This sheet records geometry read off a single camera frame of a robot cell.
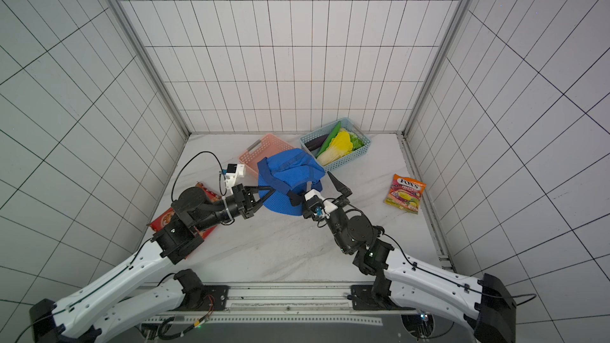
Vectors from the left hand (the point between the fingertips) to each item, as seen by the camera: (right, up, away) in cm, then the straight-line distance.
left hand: (272, 195), depth 61 cm
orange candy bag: (+50, -6, +34) cm, 60 cm away
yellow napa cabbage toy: (+24, +14, +42) cm, 50 cm away
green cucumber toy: (+20, +18, +49) cm, 56 cm away
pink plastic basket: (-11, +13, +50) cm, 53 cm away
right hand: (+11, +3, +5) cm, 12 cm away
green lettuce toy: (+32, +16, +45) cm, 57 cm away
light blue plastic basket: (+30, +26, +57) cm, 69 cm away
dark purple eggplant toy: (+14, +16, +49) cm, 54 cm away
